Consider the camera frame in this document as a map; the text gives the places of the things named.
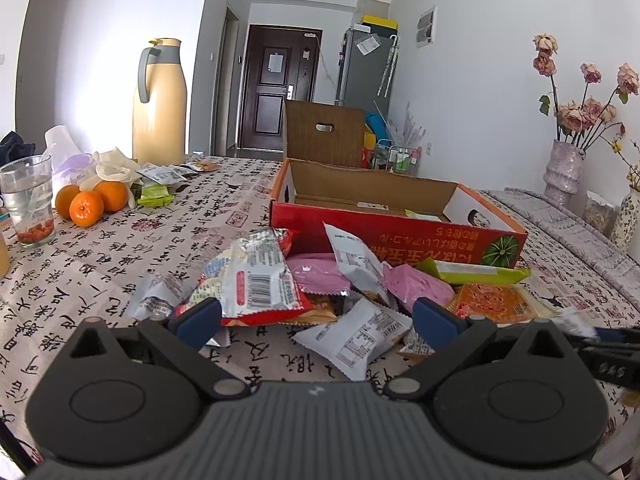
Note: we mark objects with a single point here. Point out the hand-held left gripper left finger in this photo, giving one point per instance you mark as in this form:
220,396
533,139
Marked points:
197,322

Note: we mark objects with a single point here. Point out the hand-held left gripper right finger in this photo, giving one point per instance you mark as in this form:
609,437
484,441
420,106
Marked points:
437,325

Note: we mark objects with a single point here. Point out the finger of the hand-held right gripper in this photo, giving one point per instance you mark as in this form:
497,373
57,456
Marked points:
610,365

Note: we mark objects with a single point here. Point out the pink snack packet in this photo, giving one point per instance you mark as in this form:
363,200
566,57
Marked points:
315,272
420,285

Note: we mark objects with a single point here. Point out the silver white snack packet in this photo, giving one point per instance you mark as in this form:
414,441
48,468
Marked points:
155,297

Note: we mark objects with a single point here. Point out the green yellow snack packet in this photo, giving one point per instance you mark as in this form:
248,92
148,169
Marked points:
475,274

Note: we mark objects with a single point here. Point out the red white barcode snack packet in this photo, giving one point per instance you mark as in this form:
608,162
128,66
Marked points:
250,270

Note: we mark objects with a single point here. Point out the red cardboard box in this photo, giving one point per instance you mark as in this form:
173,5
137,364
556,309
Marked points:
380,237

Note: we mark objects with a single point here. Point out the pale yellow snack packet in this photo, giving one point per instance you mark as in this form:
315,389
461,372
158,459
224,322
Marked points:
425,215

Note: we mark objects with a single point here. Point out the grey folded blanket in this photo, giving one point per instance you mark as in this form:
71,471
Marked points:
575,240

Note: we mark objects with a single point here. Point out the small green snack packet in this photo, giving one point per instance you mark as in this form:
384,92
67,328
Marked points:
155,196

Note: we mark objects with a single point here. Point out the small patterned vase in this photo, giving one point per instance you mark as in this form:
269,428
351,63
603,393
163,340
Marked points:
629,225

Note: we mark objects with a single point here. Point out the glass jar with grains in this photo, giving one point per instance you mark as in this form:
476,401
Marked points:
600,215

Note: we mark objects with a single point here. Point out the white flat snack packet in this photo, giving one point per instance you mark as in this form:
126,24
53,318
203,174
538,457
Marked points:
157,175

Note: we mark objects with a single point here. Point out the small grey snack packet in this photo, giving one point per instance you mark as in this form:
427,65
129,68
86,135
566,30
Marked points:
187,170

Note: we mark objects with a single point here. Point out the orange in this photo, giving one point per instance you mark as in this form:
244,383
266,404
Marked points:
112,195
65,200
86,209

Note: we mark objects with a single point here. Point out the small brown snack packet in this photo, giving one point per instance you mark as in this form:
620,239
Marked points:
206,165

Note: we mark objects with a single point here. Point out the cream crumpled plastic bag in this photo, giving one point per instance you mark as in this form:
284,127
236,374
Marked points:
112,167

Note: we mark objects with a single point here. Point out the yellow flower sprig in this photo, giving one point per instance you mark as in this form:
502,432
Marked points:
632,175

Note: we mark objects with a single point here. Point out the yellow plastic container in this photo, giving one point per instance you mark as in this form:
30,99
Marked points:
369,145

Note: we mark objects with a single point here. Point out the pink textured vase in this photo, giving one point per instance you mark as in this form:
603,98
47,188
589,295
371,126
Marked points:
564,170

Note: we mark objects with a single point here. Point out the blue plastic bin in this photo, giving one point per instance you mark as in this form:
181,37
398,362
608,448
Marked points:
375,122

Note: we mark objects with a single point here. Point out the glass cup with water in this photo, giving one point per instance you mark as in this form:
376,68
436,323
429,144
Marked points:
27,195

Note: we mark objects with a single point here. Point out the beige thermos jug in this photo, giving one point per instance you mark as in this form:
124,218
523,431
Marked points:
160,110

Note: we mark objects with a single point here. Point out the dark brown entrance door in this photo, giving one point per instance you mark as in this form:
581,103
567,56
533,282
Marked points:
277,105

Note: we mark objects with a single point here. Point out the grey interior door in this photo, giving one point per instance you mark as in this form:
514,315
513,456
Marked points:
225,85

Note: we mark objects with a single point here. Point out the dried pink rose bouquet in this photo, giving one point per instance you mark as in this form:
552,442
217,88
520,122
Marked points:
575,115

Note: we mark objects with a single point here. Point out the dark cloth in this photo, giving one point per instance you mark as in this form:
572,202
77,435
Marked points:
15,147

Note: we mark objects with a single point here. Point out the grey refrigerator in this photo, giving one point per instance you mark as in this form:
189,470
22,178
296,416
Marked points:
362,75

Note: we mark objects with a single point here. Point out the white folded umbrella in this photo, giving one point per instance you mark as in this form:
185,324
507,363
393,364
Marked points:
389,67

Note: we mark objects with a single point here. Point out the white paper notice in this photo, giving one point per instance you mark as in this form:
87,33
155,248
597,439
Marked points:
275,63

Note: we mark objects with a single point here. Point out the plastic bag with papers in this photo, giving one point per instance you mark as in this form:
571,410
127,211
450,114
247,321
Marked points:
369,45

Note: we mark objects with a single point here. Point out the yellow black box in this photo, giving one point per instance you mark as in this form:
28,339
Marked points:
380,24

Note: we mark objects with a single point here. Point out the cream cardboard box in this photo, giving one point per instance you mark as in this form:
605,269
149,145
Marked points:
378,4

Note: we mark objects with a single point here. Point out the white wall electrical panel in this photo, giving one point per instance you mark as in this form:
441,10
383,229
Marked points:
425,27

